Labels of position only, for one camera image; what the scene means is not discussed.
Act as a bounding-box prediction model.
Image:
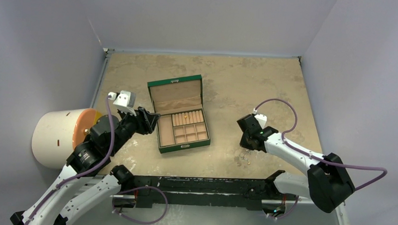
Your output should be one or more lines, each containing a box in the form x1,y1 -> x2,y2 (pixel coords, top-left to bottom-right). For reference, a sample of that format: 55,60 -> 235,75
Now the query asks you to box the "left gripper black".
109,104 -> 160,156

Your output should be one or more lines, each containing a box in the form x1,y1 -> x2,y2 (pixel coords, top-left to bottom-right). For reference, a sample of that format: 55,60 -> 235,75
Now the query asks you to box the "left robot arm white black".
10,107 -> 160,225

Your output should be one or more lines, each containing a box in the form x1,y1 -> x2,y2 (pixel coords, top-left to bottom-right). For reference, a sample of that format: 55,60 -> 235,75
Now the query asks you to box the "green jewelry box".
147,74 -> 211,154

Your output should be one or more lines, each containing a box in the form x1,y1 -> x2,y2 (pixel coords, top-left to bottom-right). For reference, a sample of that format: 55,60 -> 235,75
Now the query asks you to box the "white cylinder orange yellow face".
31,108 -> 102,169

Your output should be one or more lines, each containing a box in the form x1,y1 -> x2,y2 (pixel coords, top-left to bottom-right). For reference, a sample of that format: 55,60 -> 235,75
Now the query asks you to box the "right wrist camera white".
252,109 -> 267,129

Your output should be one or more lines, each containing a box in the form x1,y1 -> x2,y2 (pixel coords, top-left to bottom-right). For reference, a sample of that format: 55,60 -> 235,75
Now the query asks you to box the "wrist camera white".
252,109 -> 267,129
107,90 -> 136,116

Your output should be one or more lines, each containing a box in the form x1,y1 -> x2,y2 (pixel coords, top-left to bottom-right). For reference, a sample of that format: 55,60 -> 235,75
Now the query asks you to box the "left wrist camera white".
107,90 -> 136,116

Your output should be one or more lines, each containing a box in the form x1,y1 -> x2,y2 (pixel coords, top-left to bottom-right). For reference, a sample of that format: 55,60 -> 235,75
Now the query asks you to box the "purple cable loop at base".
110,185 -> 169,225

